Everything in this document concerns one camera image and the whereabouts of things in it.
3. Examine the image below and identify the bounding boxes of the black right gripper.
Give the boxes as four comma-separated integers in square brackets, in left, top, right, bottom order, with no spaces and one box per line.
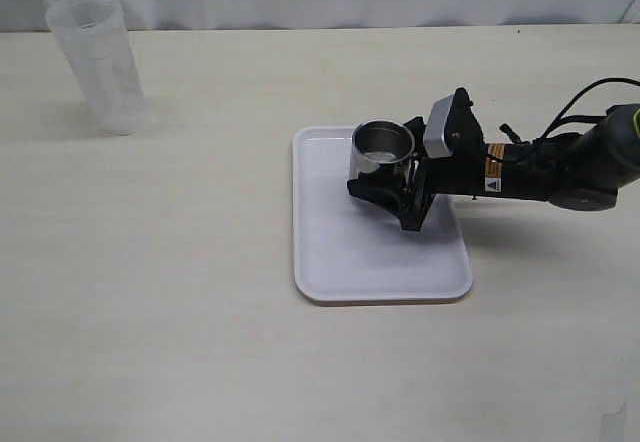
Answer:
[346,87,486,232]

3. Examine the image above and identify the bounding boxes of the stainless steel cup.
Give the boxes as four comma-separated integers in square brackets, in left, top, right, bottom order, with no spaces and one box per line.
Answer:
[349,120,415,179]

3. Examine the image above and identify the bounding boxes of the translucent plastic measuring cup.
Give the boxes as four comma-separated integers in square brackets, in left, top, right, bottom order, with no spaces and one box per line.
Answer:
[45,0,149,136]

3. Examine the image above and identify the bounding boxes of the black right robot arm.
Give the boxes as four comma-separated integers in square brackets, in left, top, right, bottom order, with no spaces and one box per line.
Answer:
[346,88,639,231]

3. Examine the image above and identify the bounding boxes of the white rectangular tray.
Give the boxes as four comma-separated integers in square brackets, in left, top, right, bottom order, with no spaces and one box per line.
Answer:
[292,126,474,304]

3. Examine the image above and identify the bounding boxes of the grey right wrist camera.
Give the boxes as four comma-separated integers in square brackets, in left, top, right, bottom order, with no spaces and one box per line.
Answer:
[422,93,461,159]

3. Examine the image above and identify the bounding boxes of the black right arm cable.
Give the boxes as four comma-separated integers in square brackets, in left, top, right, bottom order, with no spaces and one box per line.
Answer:
[498,77,640,148]

